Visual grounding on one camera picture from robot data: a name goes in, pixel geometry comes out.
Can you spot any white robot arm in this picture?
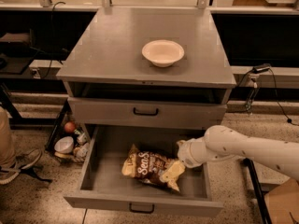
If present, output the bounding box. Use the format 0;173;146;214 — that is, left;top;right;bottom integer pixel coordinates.
178;125;299;180

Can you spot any cardboard box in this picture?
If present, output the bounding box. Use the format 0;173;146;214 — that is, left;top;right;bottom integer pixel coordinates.
264;178;299;224

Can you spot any black upper drawer handle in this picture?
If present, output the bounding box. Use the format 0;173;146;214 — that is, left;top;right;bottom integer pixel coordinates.
133;107;159;117

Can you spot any grey drawer cabinet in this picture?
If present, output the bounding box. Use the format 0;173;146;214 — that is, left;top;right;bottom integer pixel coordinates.
55;7;237;217

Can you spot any white crumpled item in basket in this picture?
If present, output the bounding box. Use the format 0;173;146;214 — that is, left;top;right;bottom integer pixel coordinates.
73;143;90;159

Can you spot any white bowl in basket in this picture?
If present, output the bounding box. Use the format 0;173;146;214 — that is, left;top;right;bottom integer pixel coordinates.
54;136;74;154

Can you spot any person's sneaker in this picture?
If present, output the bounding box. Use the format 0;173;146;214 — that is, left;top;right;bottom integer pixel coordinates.
0;149;42;185

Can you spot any brown chip bag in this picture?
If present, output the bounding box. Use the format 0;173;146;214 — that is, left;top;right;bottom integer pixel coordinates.
121;144;185;192

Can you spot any black bottom drawer handle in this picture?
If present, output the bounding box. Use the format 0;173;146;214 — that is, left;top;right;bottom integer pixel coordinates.
129;203;155;214

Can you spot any red apple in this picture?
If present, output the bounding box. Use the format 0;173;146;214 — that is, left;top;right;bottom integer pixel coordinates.
64;121;76;133

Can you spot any black cable left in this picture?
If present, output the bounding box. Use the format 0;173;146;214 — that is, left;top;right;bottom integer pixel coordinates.
29;1;70;80

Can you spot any closed grey upper drawer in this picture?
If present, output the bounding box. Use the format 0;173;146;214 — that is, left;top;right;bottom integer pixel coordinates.
68;97;227;130

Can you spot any small can in basket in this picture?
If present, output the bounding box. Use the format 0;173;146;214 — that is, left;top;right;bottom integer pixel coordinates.
77;133;87;145

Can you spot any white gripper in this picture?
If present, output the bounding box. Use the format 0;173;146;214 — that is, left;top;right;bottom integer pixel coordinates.
177;138;215;168

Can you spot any black drawer handle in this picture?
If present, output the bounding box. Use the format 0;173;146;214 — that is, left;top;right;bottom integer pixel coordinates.
133;107;159;117
129;203;155;214

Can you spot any person's beige trouser leg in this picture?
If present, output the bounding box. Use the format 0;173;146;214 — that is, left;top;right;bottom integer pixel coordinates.
0;106;16;168

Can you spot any black power adapter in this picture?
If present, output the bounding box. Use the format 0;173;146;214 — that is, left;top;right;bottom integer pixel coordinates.
252;63;271;74

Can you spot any black metal bar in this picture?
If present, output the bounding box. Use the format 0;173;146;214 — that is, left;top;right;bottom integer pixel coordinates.
243;158;272;224

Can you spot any open grey bottom drawer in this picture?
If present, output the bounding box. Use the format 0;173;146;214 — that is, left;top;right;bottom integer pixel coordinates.
64;125;223;217

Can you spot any white bowl on counter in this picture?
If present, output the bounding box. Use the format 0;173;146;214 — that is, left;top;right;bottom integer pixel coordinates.
142;40;185;67

